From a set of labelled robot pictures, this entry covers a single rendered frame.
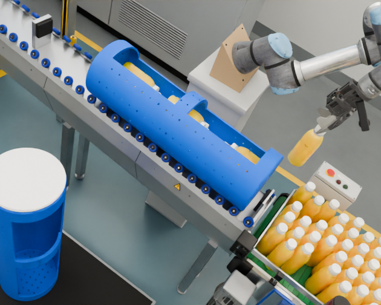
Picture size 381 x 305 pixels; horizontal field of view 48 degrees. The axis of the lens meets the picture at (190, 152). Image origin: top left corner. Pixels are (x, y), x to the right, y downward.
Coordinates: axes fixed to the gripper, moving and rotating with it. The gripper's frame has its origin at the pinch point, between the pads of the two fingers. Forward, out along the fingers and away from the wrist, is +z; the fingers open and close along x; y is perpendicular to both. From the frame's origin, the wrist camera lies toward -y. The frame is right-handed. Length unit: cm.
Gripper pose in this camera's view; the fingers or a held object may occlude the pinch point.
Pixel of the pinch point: (321, 128)
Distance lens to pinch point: 155.8
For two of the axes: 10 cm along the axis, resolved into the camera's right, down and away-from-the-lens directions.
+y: -7.7, -6.1, -1.9
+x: -2.9, 6.0, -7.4
